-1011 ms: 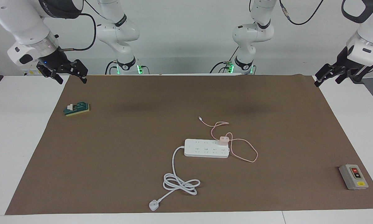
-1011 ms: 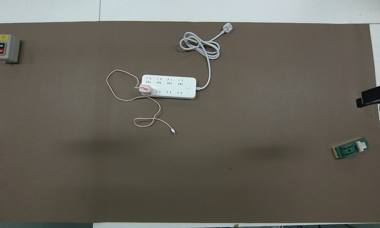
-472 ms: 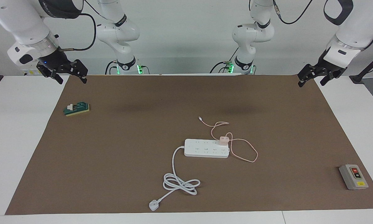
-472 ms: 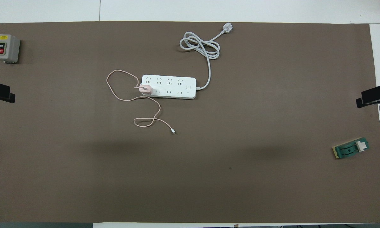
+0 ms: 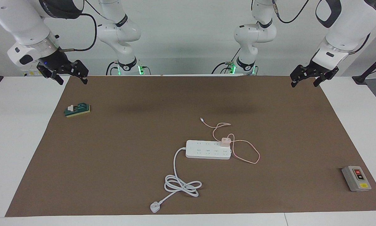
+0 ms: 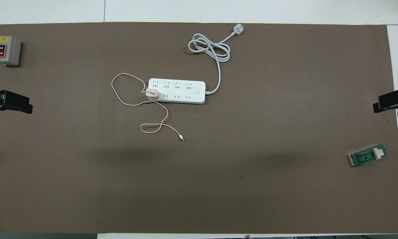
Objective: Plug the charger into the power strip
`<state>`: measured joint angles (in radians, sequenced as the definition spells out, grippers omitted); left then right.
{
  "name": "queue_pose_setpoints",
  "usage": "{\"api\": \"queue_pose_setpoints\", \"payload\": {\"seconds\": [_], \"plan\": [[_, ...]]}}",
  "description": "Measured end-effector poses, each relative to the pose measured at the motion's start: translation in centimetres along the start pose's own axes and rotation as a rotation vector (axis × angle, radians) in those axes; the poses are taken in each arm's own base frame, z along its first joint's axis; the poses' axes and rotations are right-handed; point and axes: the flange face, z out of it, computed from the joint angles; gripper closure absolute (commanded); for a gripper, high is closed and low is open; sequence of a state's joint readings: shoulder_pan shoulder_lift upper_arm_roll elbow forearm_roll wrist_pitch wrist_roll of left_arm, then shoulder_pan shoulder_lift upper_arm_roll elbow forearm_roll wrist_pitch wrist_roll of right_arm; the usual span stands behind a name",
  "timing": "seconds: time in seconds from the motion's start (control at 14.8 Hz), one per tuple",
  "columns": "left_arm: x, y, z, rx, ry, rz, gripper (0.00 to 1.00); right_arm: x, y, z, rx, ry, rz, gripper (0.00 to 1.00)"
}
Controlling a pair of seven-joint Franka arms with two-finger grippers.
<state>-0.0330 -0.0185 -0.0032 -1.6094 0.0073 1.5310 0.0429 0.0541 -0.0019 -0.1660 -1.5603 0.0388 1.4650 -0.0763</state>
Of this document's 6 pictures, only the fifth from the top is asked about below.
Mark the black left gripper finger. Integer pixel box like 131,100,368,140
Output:
290,64,308,88
313,74,328,88

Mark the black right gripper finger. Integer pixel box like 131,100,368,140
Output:
37,64,64,85
71,59,89,85

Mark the pink charging cable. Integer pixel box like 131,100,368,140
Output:
199,117,261,164

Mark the white power strip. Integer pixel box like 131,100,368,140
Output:
185,140,232,160

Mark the green board with white connector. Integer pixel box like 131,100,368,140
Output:
64,103,91,118

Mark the black slanted stand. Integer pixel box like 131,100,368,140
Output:
352,50,376,84

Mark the brown table mat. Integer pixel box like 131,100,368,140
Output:
5,75,376,217

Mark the black base cable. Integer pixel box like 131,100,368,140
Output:
211,47,242,75
105,60,121,76

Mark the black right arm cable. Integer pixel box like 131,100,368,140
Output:
58,0,111,52

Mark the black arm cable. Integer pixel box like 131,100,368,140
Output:
58,0,111,52
271,0,311,24

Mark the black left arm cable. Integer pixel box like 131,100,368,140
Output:
271,0,311,24

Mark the grey on-off switch box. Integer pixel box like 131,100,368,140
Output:
341,165,372,192

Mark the white power cord with plug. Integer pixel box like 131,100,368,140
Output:
150,147,203,214

